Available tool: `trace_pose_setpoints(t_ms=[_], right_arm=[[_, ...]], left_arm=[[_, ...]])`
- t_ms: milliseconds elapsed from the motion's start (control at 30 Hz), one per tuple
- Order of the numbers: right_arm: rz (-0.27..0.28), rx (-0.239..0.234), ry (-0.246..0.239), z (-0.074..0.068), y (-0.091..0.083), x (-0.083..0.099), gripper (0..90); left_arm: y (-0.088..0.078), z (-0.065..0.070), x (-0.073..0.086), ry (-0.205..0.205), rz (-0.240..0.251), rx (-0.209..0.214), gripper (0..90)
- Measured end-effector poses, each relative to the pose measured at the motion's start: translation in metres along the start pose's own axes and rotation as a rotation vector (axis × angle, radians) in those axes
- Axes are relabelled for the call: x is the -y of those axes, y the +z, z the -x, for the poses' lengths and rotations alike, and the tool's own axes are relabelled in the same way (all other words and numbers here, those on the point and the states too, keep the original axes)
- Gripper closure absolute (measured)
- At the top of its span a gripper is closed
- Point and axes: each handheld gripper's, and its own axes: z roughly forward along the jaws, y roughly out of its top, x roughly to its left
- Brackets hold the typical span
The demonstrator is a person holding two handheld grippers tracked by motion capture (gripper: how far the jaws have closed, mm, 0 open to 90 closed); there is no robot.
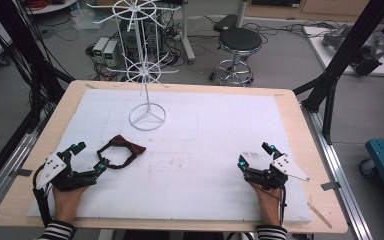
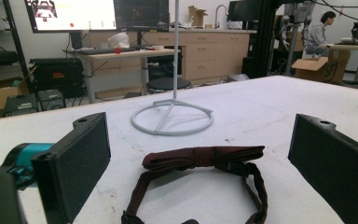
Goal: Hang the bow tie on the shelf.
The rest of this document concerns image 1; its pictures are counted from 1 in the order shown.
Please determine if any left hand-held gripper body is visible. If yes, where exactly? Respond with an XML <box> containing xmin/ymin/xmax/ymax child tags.
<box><xmin>33</xmin><ymin>150</ymin><xmax>98</xmax><ymax>193</ymax></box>

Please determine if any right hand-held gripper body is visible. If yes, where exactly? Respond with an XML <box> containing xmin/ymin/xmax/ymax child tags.
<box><xmin>244</xmin><ymin>153</ymin><xmax>311</xmax><ymax>192</ymax></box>

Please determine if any person's left hand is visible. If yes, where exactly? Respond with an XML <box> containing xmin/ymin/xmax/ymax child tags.
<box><xmin>51</xmin><ymin>185</ymin><xmax>89</xmax><ymax>224</ymax></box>

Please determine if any person's right hand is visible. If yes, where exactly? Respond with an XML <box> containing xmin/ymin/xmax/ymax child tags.
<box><xmin>249</xmin><ymin>182</ymin><xmax>283</xmax><ymax>228</ymax></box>

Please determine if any grey tape strip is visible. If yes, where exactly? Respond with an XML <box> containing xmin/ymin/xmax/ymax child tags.
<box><xmin>320</xmin><ymin>181</ymin><xmax>342</xmax><ymax>192</ymax></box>
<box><xmin>8</xmin><ymin>168</ymin><xmax>34</xmax><ymax>178</ymax></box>

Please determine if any light wooden table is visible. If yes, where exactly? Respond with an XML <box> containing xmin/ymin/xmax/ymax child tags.
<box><xmin>0</xmin><ymin>79</ymin><xmax>349</xmax><ymax>234</ymax></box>

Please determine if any white foam board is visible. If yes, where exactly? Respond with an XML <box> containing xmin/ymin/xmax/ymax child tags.
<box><xmin>27</xmin><ymin>88</ymin><xmax>314</xmax><ymax>224</ymax></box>

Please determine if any thin wooden stick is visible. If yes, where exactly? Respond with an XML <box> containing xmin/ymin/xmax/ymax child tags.
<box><xmin>307</xmin><ymin>201</ymin><xmax>333</xmax><ymax>230</ymax></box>

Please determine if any person's striped left sleeve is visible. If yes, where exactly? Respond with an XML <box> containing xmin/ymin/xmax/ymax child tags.
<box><xmin>36</xmin><ymin>219</ymin><xmax>76</xmax><ymax>240</ymax></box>

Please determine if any person's striped sleeve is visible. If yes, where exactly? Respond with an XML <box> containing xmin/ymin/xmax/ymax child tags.
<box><xmin>255</xmin><ymin>224</ymin><xmax>288</xmax><ymax>240</ymax></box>
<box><xmin>36</xmin><ymin>219</ymin><xmax>76</xmax><ymax>240</ymax></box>

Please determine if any person's striped right sleeve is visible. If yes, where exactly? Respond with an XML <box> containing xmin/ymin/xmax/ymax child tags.
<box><xmin>255</xmin><ymin>224</ymin><xmax>288</xmax><ymax>240</ymax></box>

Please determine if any grey power supply unit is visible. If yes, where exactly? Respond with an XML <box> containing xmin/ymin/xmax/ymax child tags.
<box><xmin>103</xmin><ymin>39</ymin><xmax>122</xmax><ymax>68</ymax></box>
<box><xmin>92</xmin><ymin>36</ymin><xmax>110</xmax><ymax>64</ymax></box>

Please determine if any white floor platform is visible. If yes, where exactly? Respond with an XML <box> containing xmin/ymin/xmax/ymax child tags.
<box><xmin>302</xmin><ymin>25</ymin><xmax>384</xmax><ymax>78</ymax></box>

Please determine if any black round stool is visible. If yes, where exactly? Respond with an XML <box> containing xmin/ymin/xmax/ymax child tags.
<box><xmin>209</xmin><ymin>27</ymin><xmax>263</xmax><ymax>87</ymax></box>

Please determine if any computer tower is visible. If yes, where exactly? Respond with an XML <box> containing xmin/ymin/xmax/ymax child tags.
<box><xmin>119</xmin><ymin>13</ymin><xmax>163</xmax><ymax>64</ymax></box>

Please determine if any black flat pad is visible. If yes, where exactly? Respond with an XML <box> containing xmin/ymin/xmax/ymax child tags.
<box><xmin>212</xmin><ymin>13</ymin><xmax>238</xmax><ymax>33</ymax></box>

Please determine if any grey metal table leg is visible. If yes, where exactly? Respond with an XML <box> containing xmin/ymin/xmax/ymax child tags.
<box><xmin>179</xmin><ymin>0</ymin><xmax>197</xmax><ymax>65</ymax></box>

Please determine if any grey robot device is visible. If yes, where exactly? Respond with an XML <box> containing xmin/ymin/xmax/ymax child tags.
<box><xmin>322</xmin><ymin>23</ymin><xmax>384</xmax><ymax>76</ymax></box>

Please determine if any white round table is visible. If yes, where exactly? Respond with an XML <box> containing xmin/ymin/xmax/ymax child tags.
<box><xmin>24</xmin><ymin>0</ymin><xmax>78</xmax><ymax>15</ymax></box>

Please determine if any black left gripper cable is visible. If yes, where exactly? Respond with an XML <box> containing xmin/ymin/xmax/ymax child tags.
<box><xmin>32</xmin><ymin>164</ymin><xmax>53</xmax><ymax>226</ymax></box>

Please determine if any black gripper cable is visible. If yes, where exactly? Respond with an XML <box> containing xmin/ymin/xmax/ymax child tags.
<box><xmin>32</xmin><ymin>164</ymin><xmax>53</xmax><ymax>226</ymax></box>
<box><xmin>278</xmin><ymin>185</ymin><xmax>288</xmax><ymax>225</ymax></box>

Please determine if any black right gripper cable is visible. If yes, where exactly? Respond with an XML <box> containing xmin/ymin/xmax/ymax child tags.
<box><xmin>278</xmin><ymin>185</ymin><xmax>288</xmax><ymax>225</ymax></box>

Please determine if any aluminium rail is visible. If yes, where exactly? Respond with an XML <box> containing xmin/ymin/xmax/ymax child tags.
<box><xmin>0</xmin><ymin>109</ymin><xmax>53</xmax><ymax>223</ymax></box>
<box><xmin>301</xmin><ymin>104</ymin><xmax>375</xmax><ymax>240</ymax></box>

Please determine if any white wire display rack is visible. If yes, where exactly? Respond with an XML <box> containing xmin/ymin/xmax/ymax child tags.
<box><xmin>86</xmin><ymin>0</ymin><xmax>181</xmax><ymax>132</ymax></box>

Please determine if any black metal frame strut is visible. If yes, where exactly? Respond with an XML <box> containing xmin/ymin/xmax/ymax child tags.
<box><xmin>0</xmin><ymin>0</ymin><xmax>74</xmax><ymax>134</ymax></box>
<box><xmin>293</xmin><ymin>0</ymin><xmax>384</xmax><ymax>145</ymax></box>

